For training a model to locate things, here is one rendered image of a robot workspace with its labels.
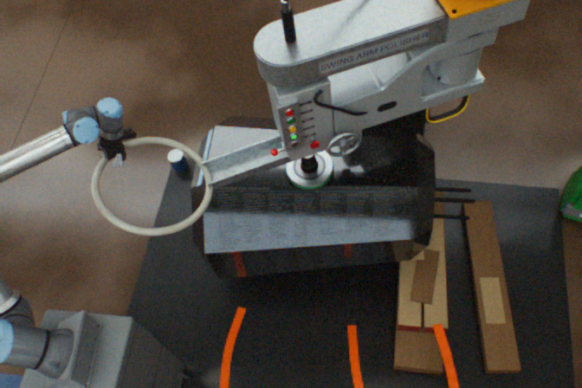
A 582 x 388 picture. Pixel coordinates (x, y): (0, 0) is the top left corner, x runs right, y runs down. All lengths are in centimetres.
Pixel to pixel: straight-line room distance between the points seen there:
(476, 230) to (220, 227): 148
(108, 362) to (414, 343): 152
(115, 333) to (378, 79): 148
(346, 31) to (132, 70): 273
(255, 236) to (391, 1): 128
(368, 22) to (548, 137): 217
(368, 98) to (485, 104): 190
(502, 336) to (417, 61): 162
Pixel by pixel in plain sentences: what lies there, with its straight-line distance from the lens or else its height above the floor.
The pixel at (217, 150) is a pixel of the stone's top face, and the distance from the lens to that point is 286.
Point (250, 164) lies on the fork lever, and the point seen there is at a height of 107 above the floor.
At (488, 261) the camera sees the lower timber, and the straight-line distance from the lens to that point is 341.
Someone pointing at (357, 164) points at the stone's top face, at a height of 85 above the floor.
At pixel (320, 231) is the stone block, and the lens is 275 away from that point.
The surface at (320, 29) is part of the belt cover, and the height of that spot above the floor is 172.
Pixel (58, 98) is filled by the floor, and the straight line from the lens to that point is 461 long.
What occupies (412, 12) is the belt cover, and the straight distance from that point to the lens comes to 210.
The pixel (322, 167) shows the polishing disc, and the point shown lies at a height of 89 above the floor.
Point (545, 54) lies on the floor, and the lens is 444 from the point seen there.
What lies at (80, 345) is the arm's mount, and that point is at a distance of 249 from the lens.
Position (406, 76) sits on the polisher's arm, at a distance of 226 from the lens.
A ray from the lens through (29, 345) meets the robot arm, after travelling 243.
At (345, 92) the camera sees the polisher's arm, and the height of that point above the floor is 141.
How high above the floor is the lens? 317
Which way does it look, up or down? 58 degrees down
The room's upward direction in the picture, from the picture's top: 11 degrees counter-clockwise
